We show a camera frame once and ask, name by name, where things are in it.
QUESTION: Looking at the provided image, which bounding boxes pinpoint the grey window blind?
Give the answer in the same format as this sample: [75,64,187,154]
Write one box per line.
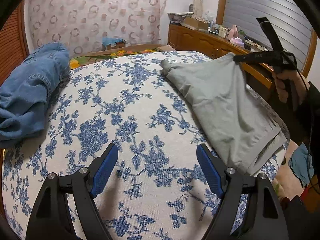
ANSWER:
[223,0,312,70]

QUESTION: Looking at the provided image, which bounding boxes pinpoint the wooden louvred wardrobe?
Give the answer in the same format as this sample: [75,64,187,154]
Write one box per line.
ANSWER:
[0,1,29,85]

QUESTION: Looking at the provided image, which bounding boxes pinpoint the grey shorts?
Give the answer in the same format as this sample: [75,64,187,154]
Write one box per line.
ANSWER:
[161,53,290,175]

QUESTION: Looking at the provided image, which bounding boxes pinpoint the open cardboard box on sideboard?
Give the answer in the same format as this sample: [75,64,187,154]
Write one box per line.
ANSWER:
[183,17,210,30]

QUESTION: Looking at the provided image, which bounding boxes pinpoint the pink tissue box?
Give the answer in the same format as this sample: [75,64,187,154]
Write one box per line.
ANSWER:
[230,37,245,48]

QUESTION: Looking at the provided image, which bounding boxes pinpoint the flower pattern brown blanket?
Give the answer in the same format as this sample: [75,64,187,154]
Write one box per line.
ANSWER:
[69,44,175,69]

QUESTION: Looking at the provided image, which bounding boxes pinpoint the person's right hand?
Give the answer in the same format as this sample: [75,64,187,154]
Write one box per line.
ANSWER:
[272,70,310,105]

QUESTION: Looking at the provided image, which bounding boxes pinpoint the long wooden sideboard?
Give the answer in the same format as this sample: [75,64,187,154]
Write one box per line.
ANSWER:
[167,23,278,91]

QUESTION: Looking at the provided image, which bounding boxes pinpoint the pink bottle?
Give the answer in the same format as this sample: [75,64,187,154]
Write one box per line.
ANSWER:
[227,25,238,40]

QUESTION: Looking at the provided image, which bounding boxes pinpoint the cardboard box with blue cloth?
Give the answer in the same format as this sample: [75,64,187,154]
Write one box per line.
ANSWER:
[102,37,126,50]

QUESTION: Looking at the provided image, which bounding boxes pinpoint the blue floral white bedspread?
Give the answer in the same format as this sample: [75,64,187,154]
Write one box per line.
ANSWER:
[1,50,291,240]

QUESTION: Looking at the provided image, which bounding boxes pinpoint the circle pattern sheer curtain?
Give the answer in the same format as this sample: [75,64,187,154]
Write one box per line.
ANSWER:
[24,0,167,56]

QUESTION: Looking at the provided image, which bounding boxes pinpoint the folded blue jeans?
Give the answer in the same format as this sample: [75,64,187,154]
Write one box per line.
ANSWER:
[1,42,70,148]

